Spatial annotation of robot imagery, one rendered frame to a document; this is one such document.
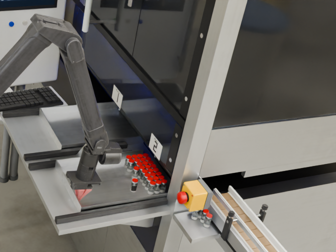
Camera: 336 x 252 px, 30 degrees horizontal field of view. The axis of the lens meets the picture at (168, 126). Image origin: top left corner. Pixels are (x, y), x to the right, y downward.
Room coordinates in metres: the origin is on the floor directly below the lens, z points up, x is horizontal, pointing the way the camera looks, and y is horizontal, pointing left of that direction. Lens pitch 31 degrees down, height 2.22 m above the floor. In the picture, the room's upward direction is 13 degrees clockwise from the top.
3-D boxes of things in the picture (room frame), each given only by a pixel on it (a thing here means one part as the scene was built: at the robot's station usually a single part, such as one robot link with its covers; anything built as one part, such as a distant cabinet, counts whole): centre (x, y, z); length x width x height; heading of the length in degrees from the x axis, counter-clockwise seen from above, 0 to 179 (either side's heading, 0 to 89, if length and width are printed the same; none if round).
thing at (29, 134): (1.89, 0.25, 0.87); 0.70 x 0.48 x 0.02; 34
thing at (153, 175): (1.83, 0.03, 0.90); 0.18 x 0.02 x 0.05; 34
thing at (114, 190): (1.76, 0.14, 0.90); 0.34 x 0.26 x 0.04; 124
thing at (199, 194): (1.64, -0.14, 0.99); 0.08 x 0.07 x 0.07; 124
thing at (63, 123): (2.07, 0.29, 0.90); 0.34 x 0.26 x 0.04; 124
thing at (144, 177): (1.82, 0.05, 0.90); 0.18 x 0.02 x 0.05; 33
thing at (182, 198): (1.62, -0.10, 0.99); 0.04 x 0.04 x 0.04; 34
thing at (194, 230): (1.66, -0.18, 0.87); 0.14 x 0.13 x 0.02; 124
